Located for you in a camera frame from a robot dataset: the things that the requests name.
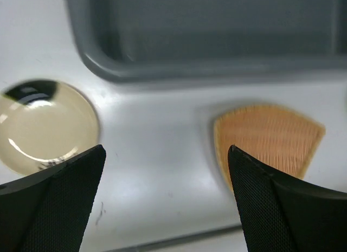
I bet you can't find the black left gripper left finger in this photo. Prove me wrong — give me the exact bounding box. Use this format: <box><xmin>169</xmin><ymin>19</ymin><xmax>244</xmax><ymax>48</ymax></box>
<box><xmin>1</xmin><ymin>145</ymin><xmax>106</xmax><ymax>251</ymax></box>

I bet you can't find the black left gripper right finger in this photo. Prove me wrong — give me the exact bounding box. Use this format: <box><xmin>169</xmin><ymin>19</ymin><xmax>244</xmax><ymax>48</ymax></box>
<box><xmin>228</xmin><ymin>145</ymin><xmax>346</xmax><ymax>251</ymax></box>

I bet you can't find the orange woven fan-shaped plate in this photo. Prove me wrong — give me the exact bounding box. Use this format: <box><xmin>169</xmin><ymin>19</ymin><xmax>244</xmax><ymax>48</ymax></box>
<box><xmin>213</xmin><ymin>104</ymin><xmax>326</xmax><ymax>189</ymax></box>

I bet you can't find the cream round plate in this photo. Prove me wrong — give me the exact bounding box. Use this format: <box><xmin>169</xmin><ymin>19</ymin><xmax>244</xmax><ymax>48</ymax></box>
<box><xmin>1</xmin><ymin>79</ymin><xmax>100</xmax><ymax>176</ymax></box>

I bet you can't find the grey plastic bin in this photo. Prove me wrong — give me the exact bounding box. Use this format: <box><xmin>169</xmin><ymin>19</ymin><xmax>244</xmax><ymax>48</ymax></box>
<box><xmin>66</xmin><ymin>0</ymin><xmax>346</xmax><ymax>83</ymax></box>

